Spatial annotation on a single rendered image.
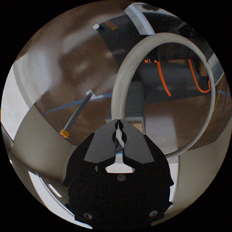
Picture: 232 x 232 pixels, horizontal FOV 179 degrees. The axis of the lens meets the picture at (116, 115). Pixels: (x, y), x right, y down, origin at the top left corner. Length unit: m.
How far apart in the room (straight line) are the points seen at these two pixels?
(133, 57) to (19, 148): 6.48
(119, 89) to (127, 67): 0.04
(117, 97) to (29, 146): 6.31
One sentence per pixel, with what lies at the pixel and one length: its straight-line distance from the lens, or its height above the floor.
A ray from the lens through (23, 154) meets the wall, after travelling 6.53.
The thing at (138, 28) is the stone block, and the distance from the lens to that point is 0.64.
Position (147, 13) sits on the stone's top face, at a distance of 0.63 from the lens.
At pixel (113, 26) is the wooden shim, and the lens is 1.44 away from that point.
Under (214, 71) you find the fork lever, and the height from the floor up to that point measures 1.09.
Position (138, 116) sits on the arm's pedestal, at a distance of 0.77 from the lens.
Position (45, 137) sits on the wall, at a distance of 6.49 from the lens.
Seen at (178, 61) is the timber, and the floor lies 0.13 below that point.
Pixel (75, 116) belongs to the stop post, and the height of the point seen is 0.69.
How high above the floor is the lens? 1.37
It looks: 41 degrees down
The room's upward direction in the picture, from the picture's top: 163 degrees counter-clockwise
